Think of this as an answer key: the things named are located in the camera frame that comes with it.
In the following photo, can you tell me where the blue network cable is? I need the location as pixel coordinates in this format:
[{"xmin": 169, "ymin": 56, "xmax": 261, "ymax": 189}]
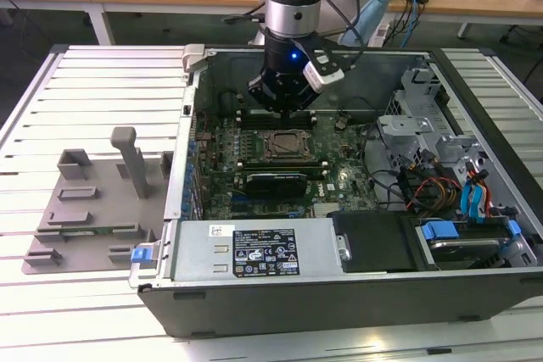
[{"xmin": 398, "ymin": 0, "xmax": 426, "ymax": 50}]

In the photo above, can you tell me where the silver power supply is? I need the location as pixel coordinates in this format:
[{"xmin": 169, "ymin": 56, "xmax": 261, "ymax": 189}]
[{"xmin": 171, "ymin": 220, "xmax": 351, "ymax": 283}]

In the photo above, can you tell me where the grey case latch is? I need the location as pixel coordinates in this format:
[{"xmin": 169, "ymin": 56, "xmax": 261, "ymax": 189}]
[{"xmin": 182, "ymin": 43, "xmax": 210, "ymax": 71}]

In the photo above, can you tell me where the black camera cable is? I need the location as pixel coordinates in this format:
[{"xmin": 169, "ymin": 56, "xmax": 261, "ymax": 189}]
[
  {"xmin": 322, "ymin": 0, "xmax": 368, "ymax": 70},
  {"xmin": 221, "ymin": 2, "xmax": 267, "ymax": 25}
]

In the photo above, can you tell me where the grey parts rack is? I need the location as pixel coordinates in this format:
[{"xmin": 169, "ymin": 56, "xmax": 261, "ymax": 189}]
[{"xmin": 20, "ymin": 125, "xmax": 175, "ymax": 276}]

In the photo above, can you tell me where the silver chipset heat sink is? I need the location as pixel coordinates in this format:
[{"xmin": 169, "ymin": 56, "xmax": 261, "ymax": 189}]
[{"xmin": 313, "ymin": 203, "xmax": 343, "ymax": 219}]

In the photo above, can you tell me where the black RAM slot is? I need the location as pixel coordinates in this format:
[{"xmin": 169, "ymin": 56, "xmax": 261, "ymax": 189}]
[
  {"xmin": 237, "ymin": 162, "xmax": 327, "ymax": 169},
  {"xmin": 237, "ymin": 166, "xmax": 327, "ymax": 172},
  {"xmin": 239, "ymin": 122, "xmax": 316, "ymax": 129},
  {"xmin": 239, "ymin": 114, "xmax": 316, "ymax": 120}
]

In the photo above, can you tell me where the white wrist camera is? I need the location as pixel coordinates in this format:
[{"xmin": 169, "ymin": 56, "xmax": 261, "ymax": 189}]
[{"xmin": 302, "ymin": 50, "xmax": 345, "ymax": 94}]

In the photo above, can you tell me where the blue disk wire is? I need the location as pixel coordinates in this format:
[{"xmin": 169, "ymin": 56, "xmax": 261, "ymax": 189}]
[
  {"xmin": 471, "ymin": 170, "xmax": 491, "ymax": 223},
  {"xmin": 459, "ymin": 171, "xmax": 477, "ymax": 222}
]

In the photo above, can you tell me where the open black PC case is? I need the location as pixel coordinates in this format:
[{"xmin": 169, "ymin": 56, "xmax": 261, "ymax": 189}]
[{"xmin": 126, "ymin": 42, "xmax": 543, "ymax": 341}]

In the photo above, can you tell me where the hard disk blue carrier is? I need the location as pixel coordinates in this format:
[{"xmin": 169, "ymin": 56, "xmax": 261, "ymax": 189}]
[{"xmin": 417, "ymin": 217, "xmax": 523, "ymax": 270}]

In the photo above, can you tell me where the CPU socket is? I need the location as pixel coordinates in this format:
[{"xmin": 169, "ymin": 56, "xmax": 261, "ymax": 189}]
[{"xmin": 260, "ymin": 127, "xmax": 313, "ymax": 164}]

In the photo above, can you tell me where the green motherboard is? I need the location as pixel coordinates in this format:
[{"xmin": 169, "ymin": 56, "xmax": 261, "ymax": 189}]
[{"xmin": 186, "ymin": 110, "xmax": 379, "ymax": 223}]

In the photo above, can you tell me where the black plastic bay cover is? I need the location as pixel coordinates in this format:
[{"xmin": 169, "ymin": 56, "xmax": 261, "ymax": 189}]
[{"xmin": 330, "ymin": 211, "xmax": 421, "ymax": 274}]

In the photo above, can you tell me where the silver metal drive cage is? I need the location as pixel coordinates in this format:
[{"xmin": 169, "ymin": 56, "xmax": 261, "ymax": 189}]
[{"xmin": 375, "ymin": 56, "xmax": 489, "ymax": 181}]

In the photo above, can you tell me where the green RAM stick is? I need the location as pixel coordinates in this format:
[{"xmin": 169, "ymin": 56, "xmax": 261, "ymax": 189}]
[{"xmin": 37, "ymin": 226, "xmax": 139, "ymax": 237}]

